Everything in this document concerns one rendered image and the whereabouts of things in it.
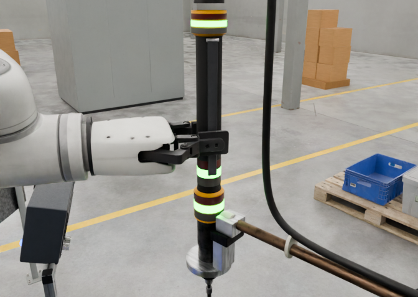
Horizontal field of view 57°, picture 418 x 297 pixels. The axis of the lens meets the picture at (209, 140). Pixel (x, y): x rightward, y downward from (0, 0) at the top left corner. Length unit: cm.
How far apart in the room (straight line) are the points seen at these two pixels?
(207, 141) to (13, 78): 23
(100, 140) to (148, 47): 647
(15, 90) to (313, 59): 857
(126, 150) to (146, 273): 245
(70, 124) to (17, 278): 266
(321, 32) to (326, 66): 72
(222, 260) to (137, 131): 22
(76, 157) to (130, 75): 638
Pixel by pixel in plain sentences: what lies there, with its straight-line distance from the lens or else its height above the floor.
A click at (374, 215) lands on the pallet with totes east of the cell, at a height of 10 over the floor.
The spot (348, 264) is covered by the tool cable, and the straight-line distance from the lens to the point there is 47.
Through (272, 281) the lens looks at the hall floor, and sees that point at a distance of 282.
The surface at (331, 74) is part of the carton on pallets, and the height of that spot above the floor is 31.
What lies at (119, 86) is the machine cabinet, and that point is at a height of 40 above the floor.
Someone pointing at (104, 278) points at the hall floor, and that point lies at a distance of 290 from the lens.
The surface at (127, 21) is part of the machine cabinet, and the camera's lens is 674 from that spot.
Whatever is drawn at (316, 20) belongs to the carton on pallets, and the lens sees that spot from 881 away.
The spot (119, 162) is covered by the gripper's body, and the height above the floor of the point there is 163.
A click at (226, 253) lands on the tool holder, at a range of 57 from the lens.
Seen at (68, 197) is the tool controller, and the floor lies 123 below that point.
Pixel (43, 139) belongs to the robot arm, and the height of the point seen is 165.
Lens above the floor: 180
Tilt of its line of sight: 20 degrees down
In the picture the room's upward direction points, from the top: straight up
